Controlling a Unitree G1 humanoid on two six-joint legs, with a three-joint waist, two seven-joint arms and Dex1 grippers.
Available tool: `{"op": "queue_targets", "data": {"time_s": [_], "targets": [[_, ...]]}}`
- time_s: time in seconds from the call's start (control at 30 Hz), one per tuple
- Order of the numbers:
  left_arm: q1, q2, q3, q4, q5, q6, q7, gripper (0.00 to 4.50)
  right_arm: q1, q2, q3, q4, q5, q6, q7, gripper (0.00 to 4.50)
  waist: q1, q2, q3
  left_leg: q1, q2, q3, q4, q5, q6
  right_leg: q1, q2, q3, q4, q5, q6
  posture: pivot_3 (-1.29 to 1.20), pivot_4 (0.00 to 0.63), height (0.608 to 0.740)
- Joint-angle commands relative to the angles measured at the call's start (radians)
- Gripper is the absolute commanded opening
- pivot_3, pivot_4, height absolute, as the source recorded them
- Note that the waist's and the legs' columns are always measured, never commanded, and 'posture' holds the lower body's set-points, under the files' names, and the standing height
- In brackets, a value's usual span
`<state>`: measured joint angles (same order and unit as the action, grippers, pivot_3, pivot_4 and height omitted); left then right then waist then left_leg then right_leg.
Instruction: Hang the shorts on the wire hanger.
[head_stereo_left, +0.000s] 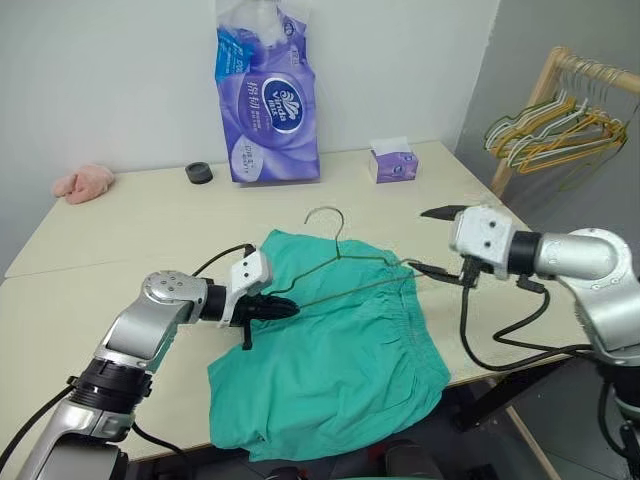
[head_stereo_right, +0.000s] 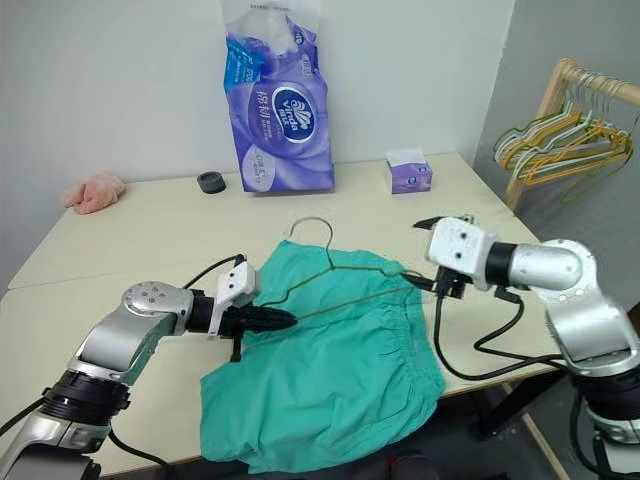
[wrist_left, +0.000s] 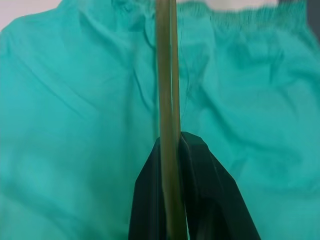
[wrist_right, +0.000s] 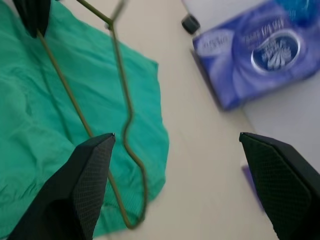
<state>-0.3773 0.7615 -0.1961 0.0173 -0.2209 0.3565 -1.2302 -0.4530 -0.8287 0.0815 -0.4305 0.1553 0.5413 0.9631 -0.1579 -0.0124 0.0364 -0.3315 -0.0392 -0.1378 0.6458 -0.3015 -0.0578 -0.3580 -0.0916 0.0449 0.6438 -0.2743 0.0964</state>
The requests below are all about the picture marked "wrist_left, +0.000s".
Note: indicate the teal green shorts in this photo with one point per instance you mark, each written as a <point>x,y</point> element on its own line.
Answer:
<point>75,112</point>

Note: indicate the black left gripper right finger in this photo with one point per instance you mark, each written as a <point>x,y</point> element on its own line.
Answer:
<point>212,197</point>

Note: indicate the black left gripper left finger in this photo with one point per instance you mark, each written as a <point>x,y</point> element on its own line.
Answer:
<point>147,195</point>

